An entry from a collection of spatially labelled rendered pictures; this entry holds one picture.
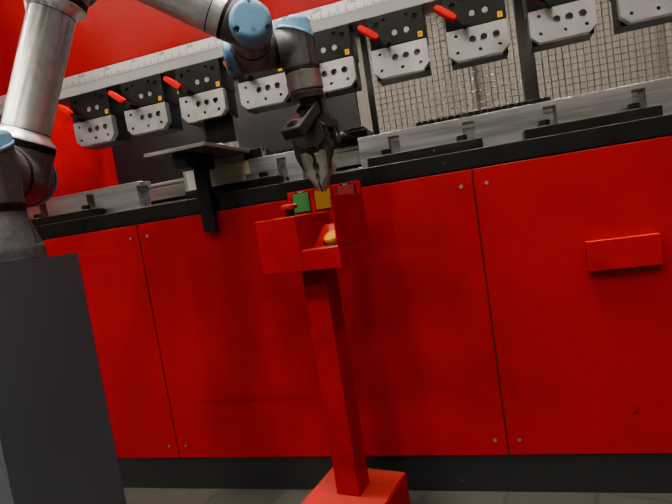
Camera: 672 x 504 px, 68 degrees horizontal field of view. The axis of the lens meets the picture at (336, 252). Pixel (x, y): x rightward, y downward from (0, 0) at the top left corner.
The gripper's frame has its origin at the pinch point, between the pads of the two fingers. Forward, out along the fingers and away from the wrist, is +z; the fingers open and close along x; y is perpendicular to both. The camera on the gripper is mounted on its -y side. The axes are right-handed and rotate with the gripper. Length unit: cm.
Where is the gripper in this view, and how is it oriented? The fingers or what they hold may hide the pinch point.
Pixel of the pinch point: (320, 186)
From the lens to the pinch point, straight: 110.4
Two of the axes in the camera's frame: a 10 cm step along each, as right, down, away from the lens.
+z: 1.9, 9.7, 1.6
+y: 4.3, -2.3, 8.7
